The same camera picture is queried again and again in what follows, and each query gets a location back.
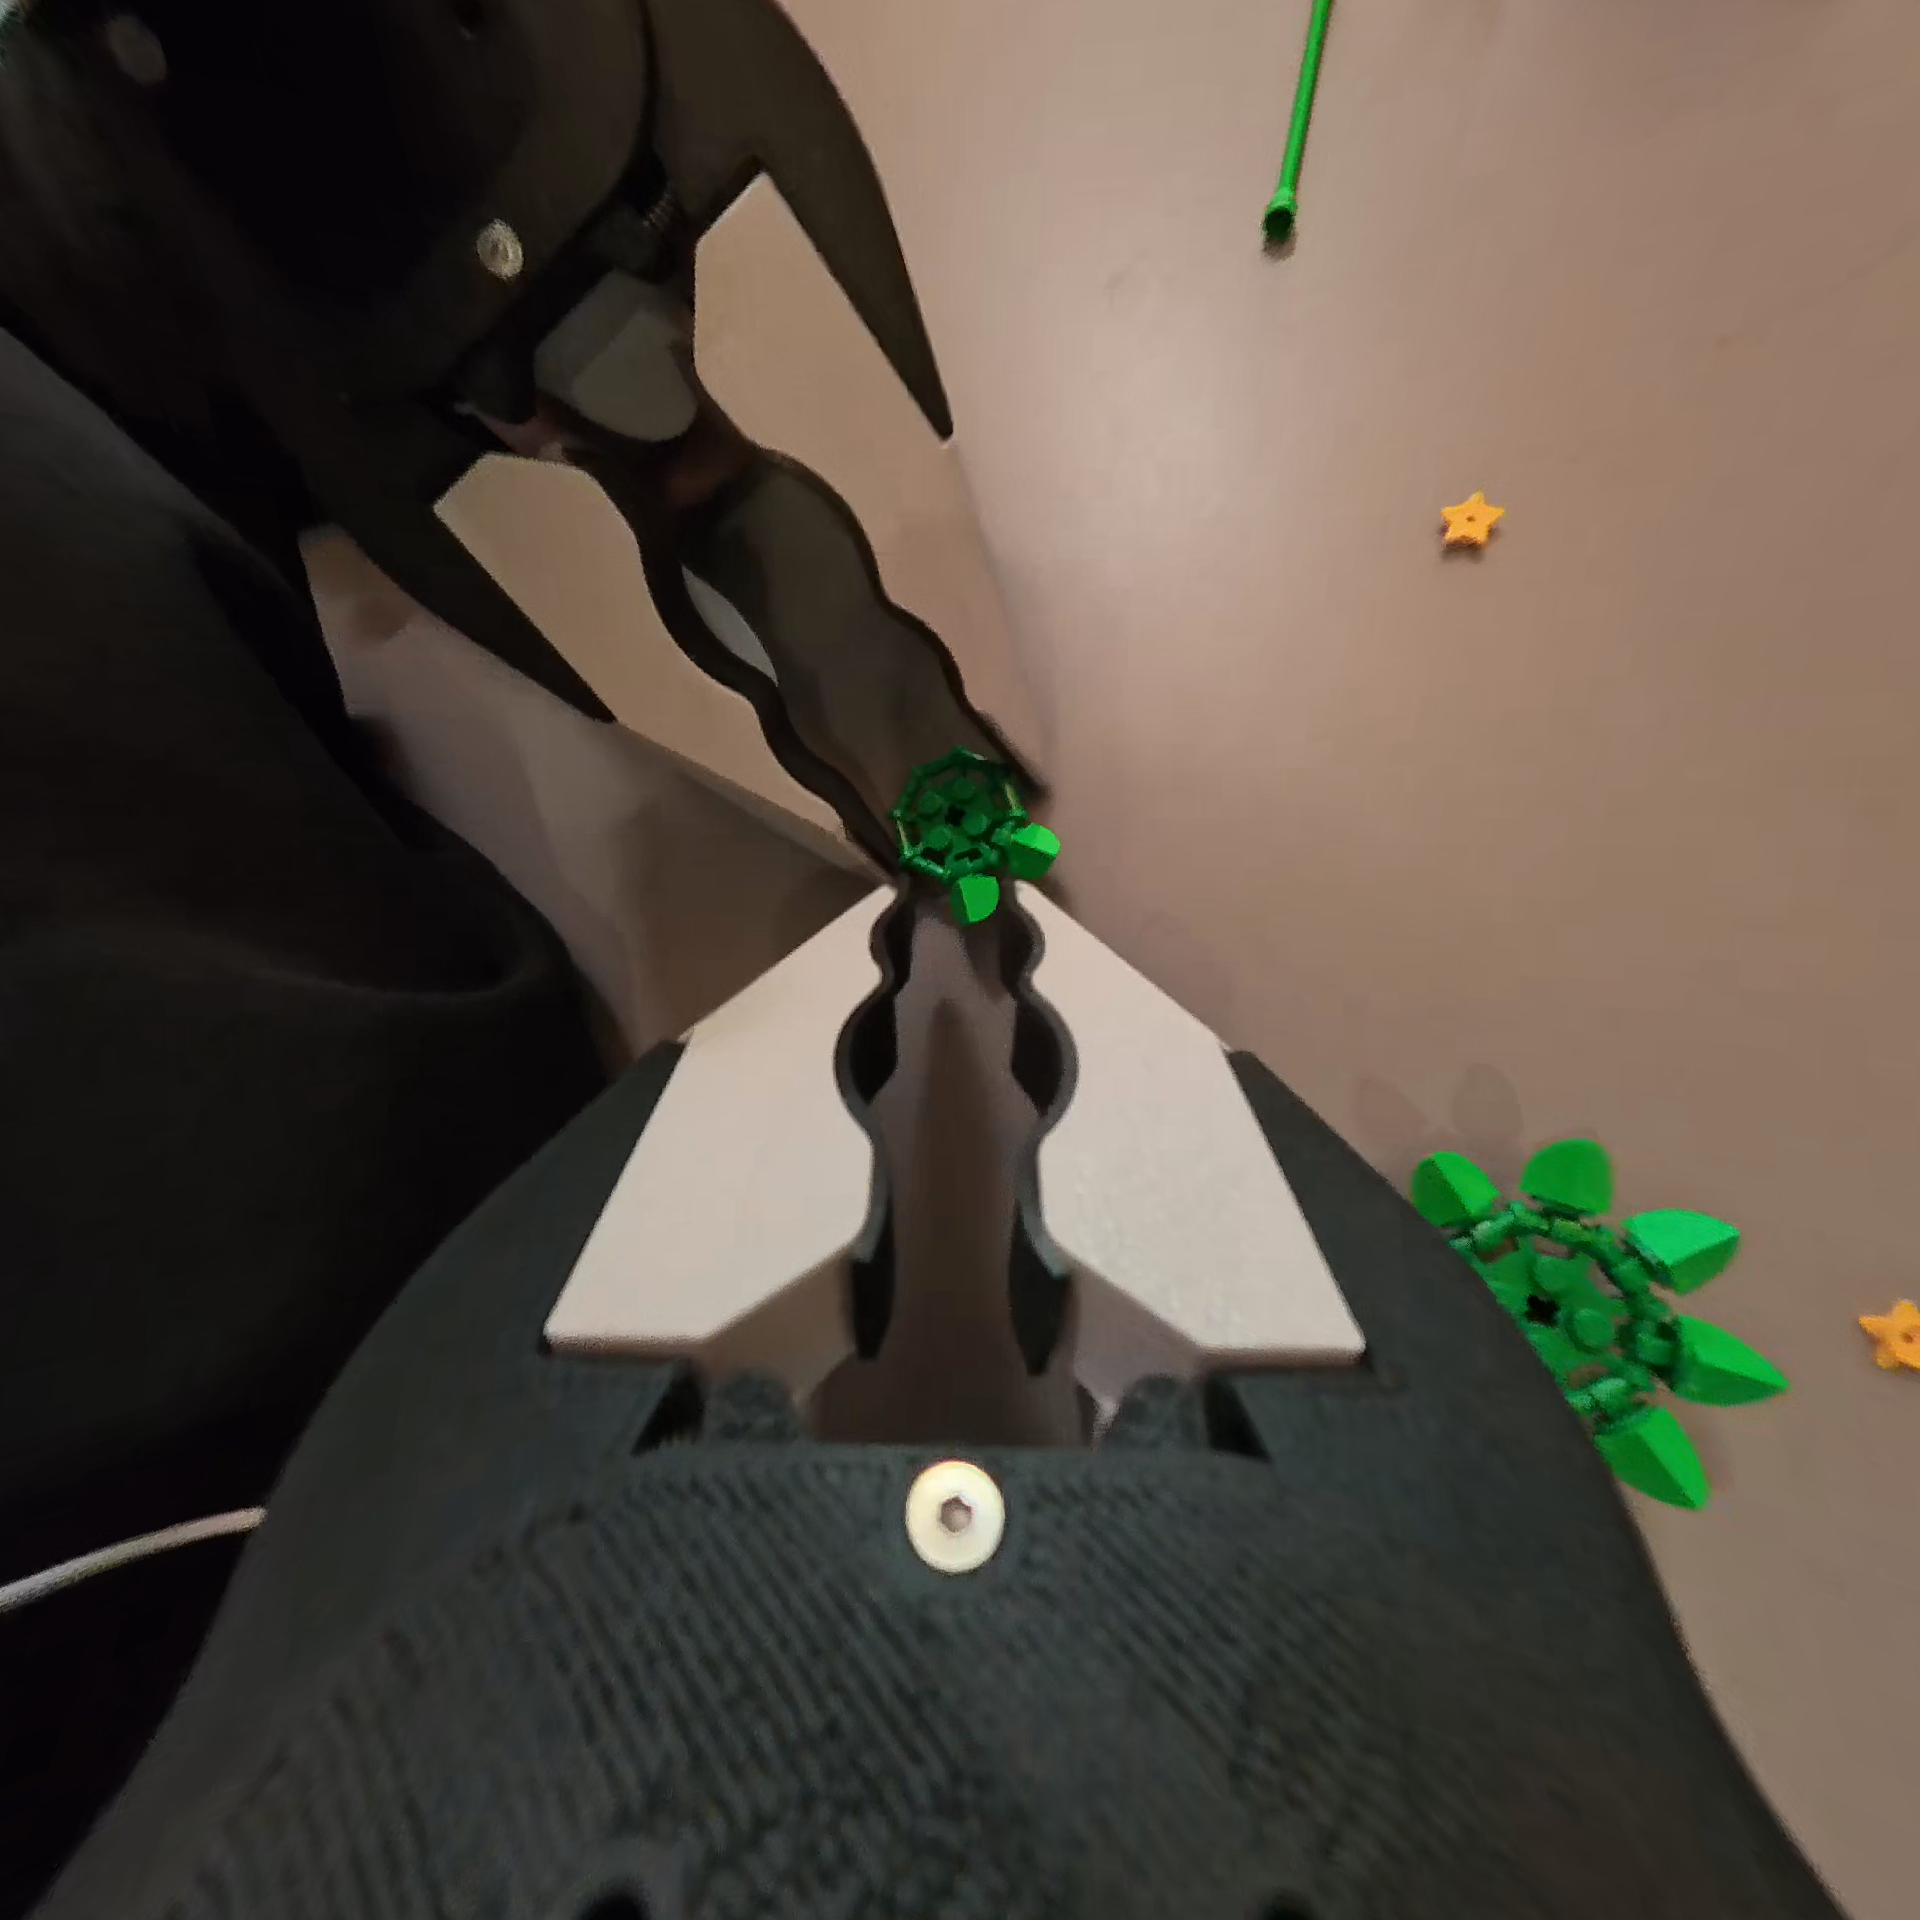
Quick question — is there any white cable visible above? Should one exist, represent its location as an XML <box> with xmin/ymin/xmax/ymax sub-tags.
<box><xmin>0</xmin><ymin>1506</ymin><xmax>269</xmax><ymax>1613</ymax></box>

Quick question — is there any green toy web disc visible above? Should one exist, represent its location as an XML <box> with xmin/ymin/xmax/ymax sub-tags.
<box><xmin>890</xmin><ymin>746</ymin><xmax>1037</xmax><ymax>885</ymax></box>

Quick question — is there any green toy stalk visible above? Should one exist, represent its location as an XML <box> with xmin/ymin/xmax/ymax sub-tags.
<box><xmin>1259</xmin><ymin>0</ymin><xmax>1337</xmax><ymax>242</ymax></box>

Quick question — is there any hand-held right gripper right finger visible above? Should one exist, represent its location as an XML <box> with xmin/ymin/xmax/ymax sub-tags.
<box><xmin>1009</xmin><ymin>885</ymin><xmax>1369</xmax><ymax>1440</ymax></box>

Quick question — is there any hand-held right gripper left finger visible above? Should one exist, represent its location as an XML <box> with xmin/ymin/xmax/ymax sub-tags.
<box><xmin>542</xmin><ymin>885</ymin><xmax>906</xmax><ymax>1432</ymax></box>

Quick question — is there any large green leaf wheel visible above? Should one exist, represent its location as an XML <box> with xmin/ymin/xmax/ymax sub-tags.
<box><xmin>1410</xmin><ymin>1135</ymin><xmax>1790</xmax><ymax>1509</ymax></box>

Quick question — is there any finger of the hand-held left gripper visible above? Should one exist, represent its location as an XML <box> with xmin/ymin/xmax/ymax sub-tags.
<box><xmin>432</xmin><ymin>454</ymin><xmax>896</xmax><ymax>874</ymax></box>
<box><xmin>690</xmin><ymin>169</ymin><xmax>1051</xmax><ymax>793</ymax></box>

